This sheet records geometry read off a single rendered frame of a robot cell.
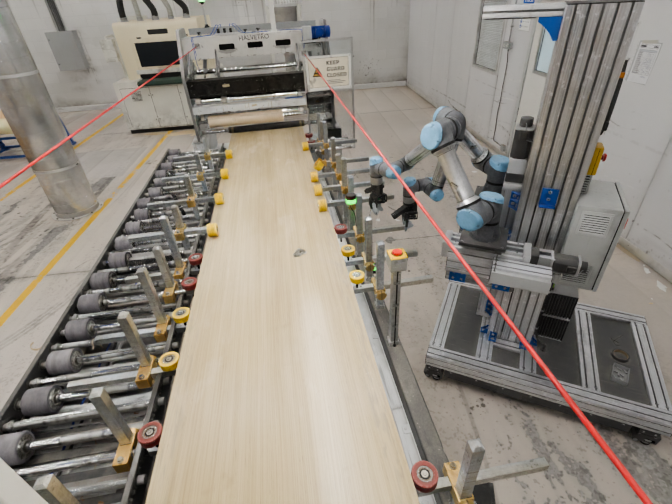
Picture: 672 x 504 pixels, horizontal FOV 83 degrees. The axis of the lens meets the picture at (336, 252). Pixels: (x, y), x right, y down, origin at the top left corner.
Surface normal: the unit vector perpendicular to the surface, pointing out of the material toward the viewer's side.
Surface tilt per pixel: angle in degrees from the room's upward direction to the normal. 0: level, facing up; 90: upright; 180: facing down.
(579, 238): 90
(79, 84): 90
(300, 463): 0
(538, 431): 0
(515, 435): 0
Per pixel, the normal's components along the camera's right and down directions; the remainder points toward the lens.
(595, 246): -0.41, 0.53
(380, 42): 0.11, 0.55
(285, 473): -0.05, -0.83
